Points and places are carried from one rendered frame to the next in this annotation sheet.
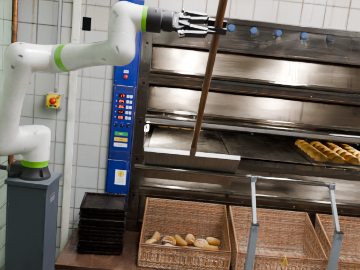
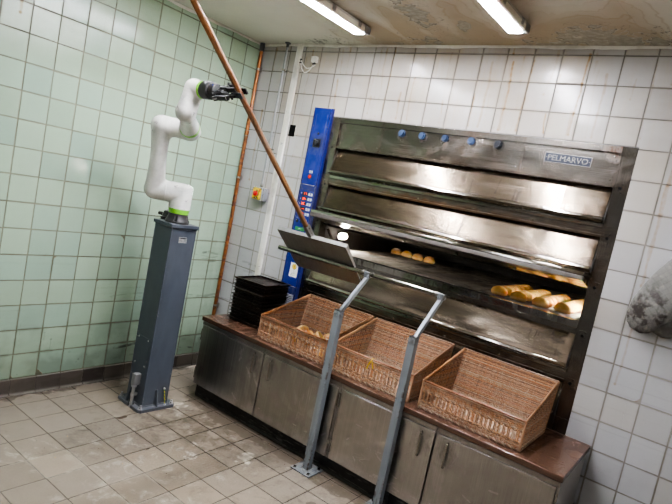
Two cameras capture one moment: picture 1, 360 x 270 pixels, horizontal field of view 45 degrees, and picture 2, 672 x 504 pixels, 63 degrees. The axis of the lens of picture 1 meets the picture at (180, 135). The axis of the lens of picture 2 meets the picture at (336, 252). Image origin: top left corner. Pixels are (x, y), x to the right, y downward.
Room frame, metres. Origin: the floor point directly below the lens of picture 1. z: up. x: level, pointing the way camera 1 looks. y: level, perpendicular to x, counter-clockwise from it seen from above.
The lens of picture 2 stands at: (-0.15, -2.23, 1.58)
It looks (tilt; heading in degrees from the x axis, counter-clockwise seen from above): 6 degrees down; 37
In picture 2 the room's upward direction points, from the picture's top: 12 degrees clockwise
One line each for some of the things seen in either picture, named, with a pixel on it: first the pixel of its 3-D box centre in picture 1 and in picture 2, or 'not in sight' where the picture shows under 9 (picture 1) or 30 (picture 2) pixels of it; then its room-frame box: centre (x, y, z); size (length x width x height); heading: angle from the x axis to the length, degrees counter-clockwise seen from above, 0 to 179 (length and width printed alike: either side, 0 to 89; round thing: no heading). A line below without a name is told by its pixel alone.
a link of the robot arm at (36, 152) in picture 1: (33, 144); (178, 198); (1.98, 0.68, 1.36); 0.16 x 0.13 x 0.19; 139
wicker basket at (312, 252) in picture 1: (273, 241); (391, 355); (2.63, -0.67, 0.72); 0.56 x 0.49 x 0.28; 93
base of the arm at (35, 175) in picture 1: (23, 169); (172, 216); (1.99, 0.73, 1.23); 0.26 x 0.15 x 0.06; 88
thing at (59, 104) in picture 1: (54, 100); (259, 193); (2.81, 0.84, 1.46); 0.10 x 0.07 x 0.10; 92
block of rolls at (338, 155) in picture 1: (334, 151); (542, 297); (3.35, -1.22, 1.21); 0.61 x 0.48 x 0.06; 2
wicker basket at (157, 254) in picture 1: (184, 233); (315, 326); (2.61, -0.10, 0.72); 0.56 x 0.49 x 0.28; 91
